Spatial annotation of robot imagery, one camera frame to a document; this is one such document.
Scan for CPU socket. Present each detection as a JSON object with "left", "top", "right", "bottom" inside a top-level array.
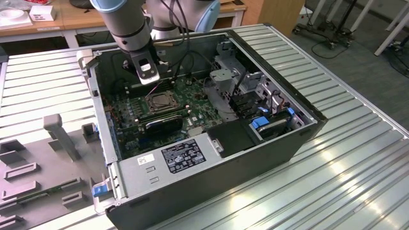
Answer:
[{"left": 143, "top": 91, "right": 180, "bottom": 115}]

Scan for grey parts rack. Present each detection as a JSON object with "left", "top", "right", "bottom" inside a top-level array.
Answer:
[{"left": 0, "top": 114, "right": 96, "bottom": 228}]

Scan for grey power supply unit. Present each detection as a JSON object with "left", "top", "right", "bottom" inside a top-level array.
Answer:
[{"left": 108, "top": 133, "right": 226, "bottom": 201}]

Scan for dark RAM stick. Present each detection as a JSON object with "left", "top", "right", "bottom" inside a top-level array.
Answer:
[{"left": 136, "top": 108, "right": 190, "bottom": 122}]

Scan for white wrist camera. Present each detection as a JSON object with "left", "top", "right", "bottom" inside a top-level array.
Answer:
[{"left": 130, "top": 46, "right": 162, "bottom": 85}]

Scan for black graphics card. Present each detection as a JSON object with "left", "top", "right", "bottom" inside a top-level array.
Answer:
[{"left": 144, "top": 115, "right": 186, "bottom": 138}]

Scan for wire locking lever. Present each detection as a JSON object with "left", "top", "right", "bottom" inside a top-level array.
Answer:
[{"left": 146, "top": 83, "right": 160, "bottom": 98}]

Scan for green motherboard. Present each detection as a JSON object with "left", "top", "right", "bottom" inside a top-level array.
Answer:
[{"left": 103, "top": 76, "right": 224, "bottom": 156}]

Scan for silver drive cage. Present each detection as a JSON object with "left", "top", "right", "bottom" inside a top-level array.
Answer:
[{"left": 210, "top": 35, "right": 276, "bottom": 120}]

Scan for green RAM stick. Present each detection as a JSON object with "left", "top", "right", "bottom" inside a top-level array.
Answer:
[{"left": 16, "top": 181, "right": 75, "bottom": 204}]

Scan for wooden desk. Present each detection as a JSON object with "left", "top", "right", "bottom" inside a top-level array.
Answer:
[{"left": 0, "top": 0, "right": 250, "bottom": 44}]

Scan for RAM slot white latches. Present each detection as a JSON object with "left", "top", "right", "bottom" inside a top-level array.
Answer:
[
  {"left": 126, "top": 82, "right": 179, "bottom": 94},
  {"left": 126, "top": 78, "right": 178, "bottom": 90}
]

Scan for silver CPU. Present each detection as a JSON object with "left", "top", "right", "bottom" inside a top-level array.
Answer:
[{"left": 150, "top": 93, "right": 174, "bottom": 107}]

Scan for black PC case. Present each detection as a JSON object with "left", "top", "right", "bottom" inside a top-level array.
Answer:
[{"left": 76, "top": 23, "right": 329, "bottom": 230}]

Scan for white bowl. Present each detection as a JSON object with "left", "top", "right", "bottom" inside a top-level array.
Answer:
[{"left": 0, "top": 7, "right": 32, "bottom": 27}]

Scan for wooden partition panel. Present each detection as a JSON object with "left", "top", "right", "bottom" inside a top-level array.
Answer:
[{"left": 259, "top": 0, "right": 305, "bottom": 38}]

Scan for white table frame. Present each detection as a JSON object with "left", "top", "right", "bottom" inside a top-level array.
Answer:
[
  {"left": 312, "top": 0, "right": 375, "bottom": 32},
  {"left": 373, "top": 0, "right": 409, "bottom": 57}
]

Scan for blue case latch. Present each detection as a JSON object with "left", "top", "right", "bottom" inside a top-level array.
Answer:
[{"left": 92, "top": 184, "right": 108, "bottom": 197}]

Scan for white cardboard box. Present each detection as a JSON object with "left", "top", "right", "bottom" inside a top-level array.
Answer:
[{"left": 28, "top": 6, "right": 59, "bottom": 22}]

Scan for black round monitor base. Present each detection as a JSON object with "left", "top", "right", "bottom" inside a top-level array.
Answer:
[{"left": 70, "top": 0, "right": 95, "bottom": 8}]

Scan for black wheeled stand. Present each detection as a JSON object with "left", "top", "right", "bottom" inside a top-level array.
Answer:
[{"left": 292, "top": 0, "right": 359, "bottom": 50}]

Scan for black power cable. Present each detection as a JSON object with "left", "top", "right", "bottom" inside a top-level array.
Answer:
[{"left": 174, "top": 51, "right": 215, "bottom": 81}]

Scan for blue disk carrier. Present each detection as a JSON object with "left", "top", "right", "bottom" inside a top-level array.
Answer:
[{"left": 251, "top": 116, "right": 288, "bottom": 141}]

